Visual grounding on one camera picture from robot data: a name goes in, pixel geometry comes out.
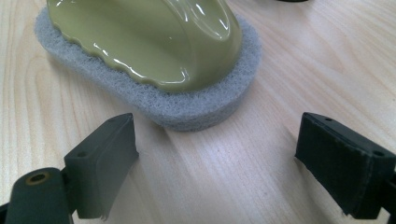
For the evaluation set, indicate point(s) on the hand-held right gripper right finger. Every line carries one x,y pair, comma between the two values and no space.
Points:
342,168

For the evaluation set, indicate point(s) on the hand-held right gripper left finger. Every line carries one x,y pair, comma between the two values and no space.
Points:
99,168

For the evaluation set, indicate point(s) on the dark object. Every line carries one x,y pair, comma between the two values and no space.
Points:
292,0

